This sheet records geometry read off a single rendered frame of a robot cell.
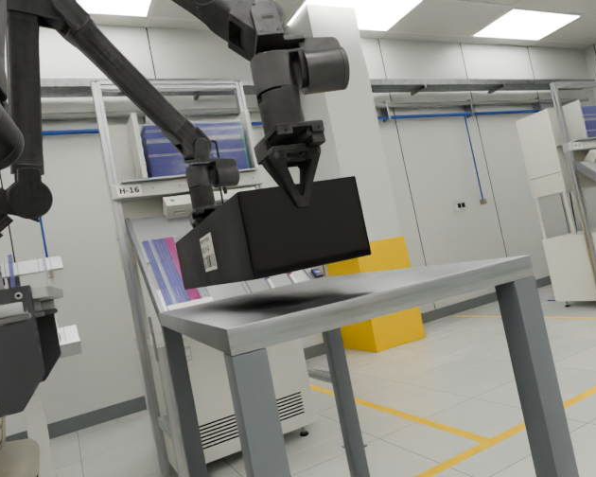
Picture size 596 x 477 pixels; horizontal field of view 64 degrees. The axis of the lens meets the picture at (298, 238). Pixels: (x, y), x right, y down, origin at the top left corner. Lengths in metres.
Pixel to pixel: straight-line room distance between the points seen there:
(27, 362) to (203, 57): 3.94
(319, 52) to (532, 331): 0.48
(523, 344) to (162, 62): 3.94
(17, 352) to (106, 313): 3.11
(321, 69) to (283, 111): 0.08
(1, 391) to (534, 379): 0.71
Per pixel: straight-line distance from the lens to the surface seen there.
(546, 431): 0.79
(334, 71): 0.67
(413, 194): 5.14
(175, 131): 1.15
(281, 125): 0.59
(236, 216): 0.62
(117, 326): 3.85
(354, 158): 4.15
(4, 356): 0.74
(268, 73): 0.65
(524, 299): 0.74
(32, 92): 1.10
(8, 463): 0.87
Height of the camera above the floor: 0.85
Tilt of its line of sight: 3 degrees up
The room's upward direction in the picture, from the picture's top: 11 degrees counter-clockwise
